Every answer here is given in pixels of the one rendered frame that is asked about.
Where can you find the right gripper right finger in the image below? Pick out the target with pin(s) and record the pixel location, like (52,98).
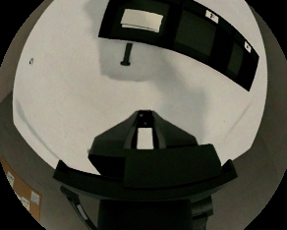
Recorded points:
(169,134)

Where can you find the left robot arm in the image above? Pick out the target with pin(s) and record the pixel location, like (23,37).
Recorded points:
(78,207)

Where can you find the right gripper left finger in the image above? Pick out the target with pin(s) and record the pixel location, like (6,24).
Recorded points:
(121,134)

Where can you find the black bolt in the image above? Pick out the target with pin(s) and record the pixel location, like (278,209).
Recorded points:
(126,62)

